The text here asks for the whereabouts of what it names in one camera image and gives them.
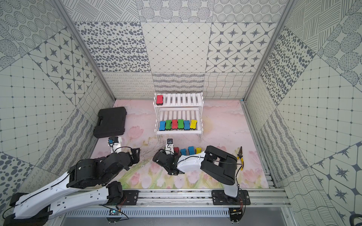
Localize shelf yellow eraser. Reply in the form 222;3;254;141
190;120;198;130
196;147;202;154

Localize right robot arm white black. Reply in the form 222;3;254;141
153;146;239;198

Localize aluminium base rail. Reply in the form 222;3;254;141
56;188;292;209

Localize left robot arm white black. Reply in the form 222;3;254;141
4;148;140;226

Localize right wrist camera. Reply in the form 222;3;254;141
165;138;174;153

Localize shelf green eraser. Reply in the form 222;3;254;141
177;119;184;130
165;120;172;131

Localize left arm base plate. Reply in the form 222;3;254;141
119;190;140;206

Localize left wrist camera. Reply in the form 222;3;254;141
108;136;122;153

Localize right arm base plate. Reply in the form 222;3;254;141
211;189;251;205

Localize white wooden slatted shelf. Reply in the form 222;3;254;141
153;92;204;140

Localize yellow handled pliers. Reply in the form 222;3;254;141
237;147;244;170

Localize white perforated cable duct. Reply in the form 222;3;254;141
66;208;229;218

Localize left green circuit board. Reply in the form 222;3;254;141
106;210;122;223

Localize right black controller box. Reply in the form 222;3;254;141
229;208;244;224

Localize shelf red eraser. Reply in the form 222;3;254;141
172;120;178;130
173;147;180;155
156;95;164;106

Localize black plastic tool case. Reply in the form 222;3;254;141
93;107;127;138

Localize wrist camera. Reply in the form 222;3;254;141
108;136;122;153
165;138;174;153

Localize shelf blue eraser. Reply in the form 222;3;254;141
183;120;190;131
158;121;166;131
180;149;188;155

